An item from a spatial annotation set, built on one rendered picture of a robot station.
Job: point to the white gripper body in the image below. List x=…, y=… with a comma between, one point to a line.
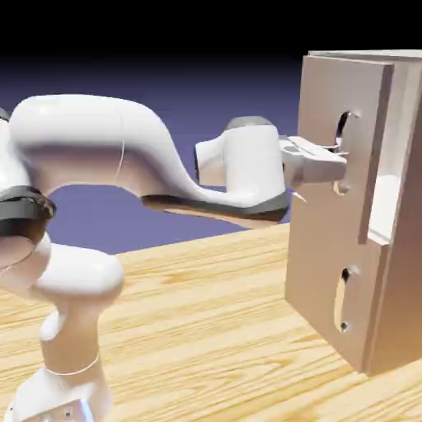
x=313, y=169

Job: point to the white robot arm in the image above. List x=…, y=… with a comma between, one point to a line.
x=82, y=132

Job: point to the light wood cabinet door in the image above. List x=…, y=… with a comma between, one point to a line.
x=323, y=82
x=313, y=280

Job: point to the light wood cabinet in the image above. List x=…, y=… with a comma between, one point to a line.
x=402, y=230

